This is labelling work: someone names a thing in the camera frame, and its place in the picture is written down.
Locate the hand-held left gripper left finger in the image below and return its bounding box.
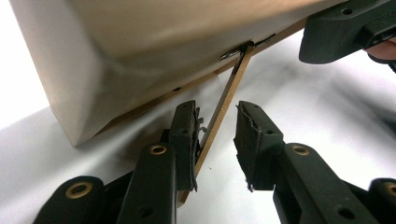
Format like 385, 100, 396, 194
168, 99, 205, 192

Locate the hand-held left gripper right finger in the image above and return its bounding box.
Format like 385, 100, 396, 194
233, 100, 285, 193

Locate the wooden picture frame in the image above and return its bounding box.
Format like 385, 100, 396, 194
8, 0, 347, 208

